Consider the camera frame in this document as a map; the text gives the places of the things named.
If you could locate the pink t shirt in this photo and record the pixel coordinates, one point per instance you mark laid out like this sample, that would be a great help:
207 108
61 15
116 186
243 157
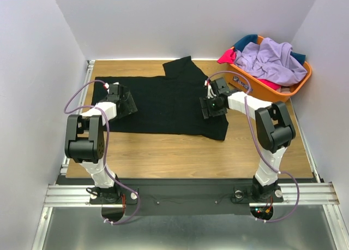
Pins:
228 57

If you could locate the lavender t shirt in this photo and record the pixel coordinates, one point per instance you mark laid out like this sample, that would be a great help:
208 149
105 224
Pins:
271 61

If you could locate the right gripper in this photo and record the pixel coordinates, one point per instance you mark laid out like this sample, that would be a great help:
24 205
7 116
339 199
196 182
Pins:
206 108

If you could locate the aluminium frame rail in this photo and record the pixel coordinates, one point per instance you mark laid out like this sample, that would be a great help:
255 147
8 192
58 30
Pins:
304 194

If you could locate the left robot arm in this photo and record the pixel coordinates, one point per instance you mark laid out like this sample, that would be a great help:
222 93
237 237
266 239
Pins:
87 139

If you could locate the orange laundry basket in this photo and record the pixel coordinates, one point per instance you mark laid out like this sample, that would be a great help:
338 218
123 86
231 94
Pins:
265 89

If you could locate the right side aluminium rail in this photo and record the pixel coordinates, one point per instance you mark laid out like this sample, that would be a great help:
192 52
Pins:
308 152

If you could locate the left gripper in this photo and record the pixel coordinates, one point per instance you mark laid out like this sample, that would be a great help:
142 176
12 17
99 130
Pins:
130 108

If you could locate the black t shirt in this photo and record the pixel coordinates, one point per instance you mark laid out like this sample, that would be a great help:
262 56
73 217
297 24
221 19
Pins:
169 104

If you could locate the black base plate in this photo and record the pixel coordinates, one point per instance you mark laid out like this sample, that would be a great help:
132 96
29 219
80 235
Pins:
241 203

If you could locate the dark blue t shirt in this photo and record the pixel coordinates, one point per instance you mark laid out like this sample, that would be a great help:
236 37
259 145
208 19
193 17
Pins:
242 43

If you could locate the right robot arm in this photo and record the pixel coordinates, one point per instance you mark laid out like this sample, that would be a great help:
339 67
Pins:
270 125

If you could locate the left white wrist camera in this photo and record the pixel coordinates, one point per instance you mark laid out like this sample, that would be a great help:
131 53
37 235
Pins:
107 86

